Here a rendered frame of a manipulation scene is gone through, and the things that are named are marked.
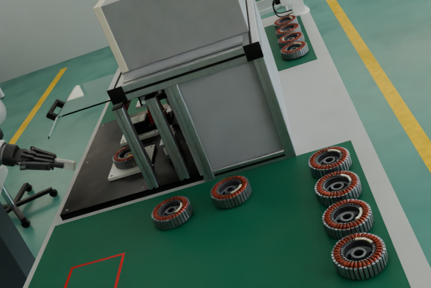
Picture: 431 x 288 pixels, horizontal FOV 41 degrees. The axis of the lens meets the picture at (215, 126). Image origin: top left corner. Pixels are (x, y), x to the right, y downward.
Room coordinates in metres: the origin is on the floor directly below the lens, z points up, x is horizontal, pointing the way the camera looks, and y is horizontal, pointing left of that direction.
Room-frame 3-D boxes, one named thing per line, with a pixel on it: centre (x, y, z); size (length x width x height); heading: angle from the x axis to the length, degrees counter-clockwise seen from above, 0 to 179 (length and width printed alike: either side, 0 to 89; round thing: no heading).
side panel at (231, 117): (1.50, -0.05, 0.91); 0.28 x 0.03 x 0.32; 80
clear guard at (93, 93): (1.74, 0.30, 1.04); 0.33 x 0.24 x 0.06; 80
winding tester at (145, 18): (1.82, -0.03, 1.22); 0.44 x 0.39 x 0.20; 170
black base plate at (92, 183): (1.89, 0.27, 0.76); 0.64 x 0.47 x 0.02; 170
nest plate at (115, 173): (1.77, 0.30, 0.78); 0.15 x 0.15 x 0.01; 80
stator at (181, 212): (1.39, 0.20, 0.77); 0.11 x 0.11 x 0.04
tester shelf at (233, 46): (1.84, -0.03, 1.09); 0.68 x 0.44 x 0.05; 170
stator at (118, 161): (1.77, 0.30, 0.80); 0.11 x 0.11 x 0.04
